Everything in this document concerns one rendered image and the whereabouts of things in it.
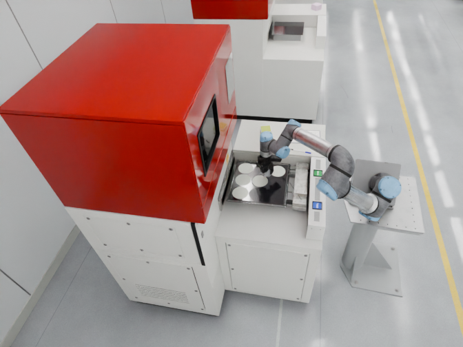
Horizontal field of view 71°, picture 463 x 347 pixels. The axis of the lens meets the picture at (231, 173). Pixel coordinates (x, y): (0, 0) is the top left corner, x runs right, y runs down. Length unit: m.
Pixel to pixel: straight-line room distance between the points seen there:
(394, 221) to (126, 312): 2.01
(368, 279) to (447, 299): 0.55
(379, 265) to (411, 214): 0.78
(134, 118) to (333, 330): 2.05
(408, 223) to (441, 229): 1.19
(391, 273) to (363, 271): 0.21
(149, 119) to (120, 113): 0.12
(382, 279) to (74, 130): 2.39
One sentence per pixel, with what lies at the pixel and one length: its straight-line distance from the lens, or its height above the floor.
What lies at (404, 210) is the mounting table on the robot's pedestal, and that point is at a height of 0.82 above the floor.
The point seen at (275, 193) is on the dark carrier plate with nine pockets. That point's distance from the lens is 2.07.
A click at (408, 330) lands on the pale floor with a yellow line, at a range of 2.80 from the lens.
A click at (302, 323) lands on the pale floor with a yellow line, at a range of 2.64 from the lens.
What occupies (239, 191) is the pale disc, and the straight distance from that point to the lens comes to 2.08.
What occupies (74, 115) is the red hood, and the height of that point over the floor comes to 1.81.
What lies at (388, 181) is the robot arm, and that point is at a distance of 1.96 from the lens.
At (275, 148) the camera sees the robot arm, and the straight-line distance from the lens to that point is 1.86.
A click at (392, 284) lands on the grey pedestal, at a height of 0.01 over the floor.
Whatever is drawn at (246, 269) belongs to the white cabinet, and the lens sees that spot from 2.27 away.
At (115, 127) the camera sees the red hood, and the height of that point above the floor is 1.77.
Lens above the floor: 2.47
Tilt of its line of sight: 46 degrees down
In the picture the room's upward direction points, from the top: 6 degrees counter-clockwise
